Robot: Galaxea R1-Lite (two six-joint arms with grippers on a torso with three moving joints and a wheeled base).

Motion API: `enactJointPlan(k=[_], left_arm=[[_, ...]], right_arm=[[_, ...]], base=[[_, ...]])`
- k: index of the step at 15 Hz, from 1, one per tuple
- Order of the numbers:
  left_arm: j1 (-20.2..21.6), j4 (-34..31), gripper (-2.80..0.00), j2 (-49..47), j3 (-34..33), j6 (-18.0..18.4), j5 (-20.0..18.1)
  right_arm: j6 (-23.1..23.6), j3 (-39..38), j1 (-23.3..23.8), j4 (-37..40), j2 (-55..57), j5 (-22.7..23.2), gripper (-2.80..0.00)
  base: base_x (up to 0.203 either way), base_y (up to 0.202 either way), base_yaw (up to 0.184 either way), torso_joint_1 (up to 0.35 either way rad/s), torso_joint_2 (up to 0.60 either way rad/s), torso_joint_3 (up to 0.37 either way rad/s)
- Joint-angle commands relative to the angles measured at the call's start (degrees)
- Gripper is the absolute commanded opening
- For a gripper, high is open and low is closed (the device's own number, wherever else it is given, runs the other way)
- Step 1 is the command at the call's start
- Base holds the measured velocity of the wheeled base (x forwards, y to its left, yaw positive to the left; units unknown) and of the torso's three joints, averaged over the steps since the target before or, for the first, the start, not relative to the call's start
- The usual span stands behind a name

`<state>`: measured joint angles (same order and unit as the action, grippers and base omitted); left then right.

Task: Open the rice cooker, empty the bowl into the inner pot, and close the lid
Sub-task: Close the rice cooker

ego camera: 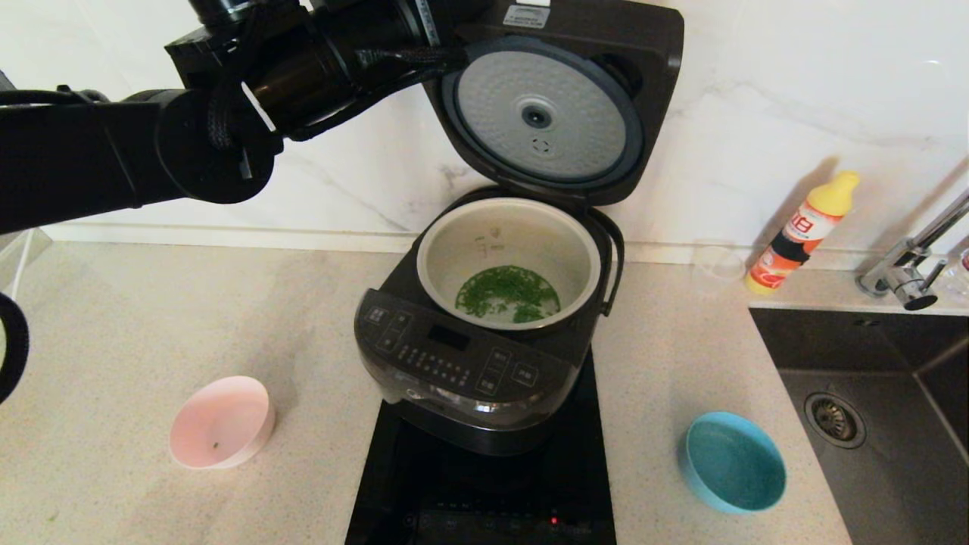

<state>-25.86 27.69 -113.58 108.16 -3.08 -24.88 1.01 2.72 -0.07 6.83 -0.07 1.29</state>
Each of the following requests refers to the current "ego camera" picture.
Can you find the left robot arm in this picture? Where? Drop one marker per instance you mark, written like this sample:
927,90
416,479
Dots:
76,159

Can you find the orange bottle with yellow cap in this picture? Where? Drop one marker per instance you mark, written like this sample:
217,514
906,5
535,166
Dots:
795,238

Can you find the black rice cooker lid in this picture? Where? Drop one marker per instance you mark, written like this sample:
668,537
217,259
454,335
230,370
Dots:
545,113

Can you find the dark sink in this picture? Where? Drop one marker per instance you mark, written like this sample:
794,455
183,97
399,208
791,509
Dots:
893,469

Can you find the silver inner pot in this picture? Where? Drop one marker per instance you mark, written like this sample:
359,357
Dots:
454,250

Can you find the black rice cooker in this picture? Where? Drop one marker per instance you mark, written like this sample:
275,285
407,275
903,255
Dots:
454,378

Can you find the clear glass container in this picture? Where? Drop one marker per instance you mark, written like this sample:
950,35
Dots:
960,276

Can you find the chopped green vegetables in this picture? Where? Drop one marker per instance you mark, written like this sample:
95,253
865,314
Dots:
507,291

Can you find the metal sink drain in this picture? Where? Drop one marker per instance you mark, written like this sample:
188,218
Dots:
835,420

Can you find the blue bowl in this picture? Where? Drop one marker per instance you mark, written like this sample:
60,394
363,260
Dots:
734,462

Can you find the chrome faucet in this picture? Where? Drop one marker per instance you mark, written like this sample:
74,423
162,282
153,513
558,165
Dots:
905,276

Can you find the clear plastic cup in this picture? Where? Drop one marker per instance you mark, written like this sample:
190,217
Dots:
719,269

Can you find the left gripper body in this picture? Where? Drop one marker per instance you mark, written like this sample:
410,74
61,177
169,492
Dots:
378,23

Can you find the pink bowl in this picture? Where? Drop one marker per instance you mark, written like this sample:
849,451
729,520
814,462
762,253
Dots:
219,420

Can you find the black induction cooktop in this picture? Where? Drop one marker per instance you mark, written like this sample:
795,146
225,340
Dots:
454,499

